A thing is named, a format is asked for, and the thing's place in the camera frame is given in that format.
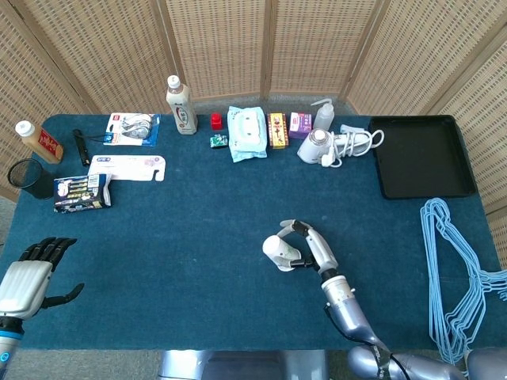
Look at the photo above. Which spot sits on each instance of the light blue wet wipes pack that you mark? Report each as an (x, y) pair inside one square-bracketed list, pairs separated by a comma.
[(247, 134)]

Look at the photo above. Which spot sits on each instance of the brown drink bottle red label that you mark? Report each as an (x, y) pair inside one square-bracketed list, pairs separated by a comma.
[(41, 144)]

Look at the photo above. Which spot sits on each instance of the blue card blister pack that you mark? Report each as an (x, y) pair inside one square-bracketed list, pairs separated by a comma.
[(132, 130)]

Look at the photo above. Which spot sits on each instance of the wicker folding screen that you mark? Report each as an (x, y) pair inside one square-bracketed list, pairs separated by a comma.
[(218, 39)]

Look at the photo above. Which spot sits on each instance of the blue felt table cloth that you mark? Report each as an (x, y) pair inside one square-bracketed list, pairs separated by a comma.
[(178, 257)]

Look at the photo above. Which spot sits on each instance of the white travel iron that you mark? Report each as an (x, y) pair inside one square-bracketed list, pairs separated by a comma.
[(313, 146)]

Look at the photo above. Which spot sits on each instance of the dark printed packet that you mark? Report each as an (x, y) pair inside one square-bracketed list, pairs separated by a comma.
[(79, 194)]

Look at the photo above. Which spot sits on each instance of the black mesh pen holder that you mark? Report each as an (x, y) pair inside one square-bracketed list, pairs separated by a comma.
[(33, 186)]

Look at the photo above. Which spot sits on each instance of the small red container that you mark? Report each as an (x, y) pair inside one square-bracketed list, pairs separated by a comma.
[(216, 122)]

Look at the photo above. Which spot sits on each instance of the purple box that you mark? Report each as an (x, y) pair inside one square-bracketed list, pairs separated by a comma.
[(300, 126)]

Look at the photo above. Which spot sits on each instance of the black plastic tray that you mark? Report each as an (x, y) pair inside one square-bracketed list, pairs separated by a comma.
[(421, 158)]

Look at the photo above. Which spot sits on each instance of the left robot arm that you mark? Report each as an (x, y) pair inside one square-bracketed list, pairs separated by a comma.
[(7, 344)]

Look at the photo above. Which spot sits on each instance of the tall milk tea bottle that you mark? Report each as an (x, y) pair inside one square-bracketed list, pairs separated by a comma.
[(184, 115)]

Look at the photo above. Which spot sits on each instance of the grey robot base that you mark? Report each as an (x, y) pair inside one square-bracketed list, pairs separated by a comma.
[(237, 366)]

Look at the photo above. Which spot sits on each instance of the small green pack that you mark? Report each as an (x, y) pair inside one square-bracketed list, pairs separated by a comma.
[(218, 141)]

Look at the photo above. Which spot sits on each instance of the white paper cup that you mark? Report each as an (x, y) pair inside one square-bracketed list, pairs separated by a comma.
[(273, 245)]

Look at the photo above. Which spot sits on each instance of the clear squeeze wash bottle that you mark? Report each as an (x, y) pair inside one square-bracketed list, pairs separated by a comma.
[(324, 116)]

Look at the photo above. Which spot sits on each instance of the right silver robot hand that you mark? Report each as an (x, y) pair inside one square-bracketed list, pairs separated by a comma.
[(321, 251)]

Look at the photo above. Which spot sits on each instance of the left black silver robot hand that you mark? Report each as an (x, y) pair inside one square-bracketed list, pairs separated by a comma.
[(24, 283)]

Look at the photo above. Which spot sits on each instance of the white flat cardboard package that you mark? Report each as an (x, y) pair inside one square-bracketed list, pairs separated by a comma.
[(126, 166)]

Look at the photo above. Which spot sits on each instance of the red yellow box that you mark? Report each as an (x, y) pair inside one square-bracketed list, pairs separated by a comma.
[(277, 130)]

